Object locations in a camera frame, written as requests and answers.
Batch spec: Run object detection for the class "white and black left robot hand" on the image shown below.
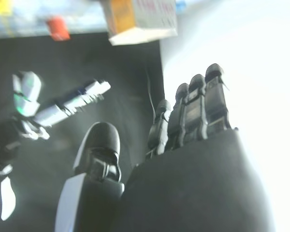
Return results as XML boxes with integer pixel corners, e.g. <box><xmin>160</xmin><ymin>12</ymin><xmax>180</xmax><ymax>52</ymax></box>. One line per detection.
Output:
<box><xmin>54</xmin><ymin>63</ymin><xmax>276</xmax><ymax>232</ymax></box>

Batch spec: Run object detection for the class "pink object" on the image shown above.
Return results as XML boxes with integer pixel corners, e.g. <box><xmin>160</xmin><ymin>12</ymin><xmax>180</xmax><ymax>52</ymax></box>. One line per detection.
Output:
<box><xmin>45</xmin><ymin>15</ymin><xmax>71</xmax><ymax>42</ymax></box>

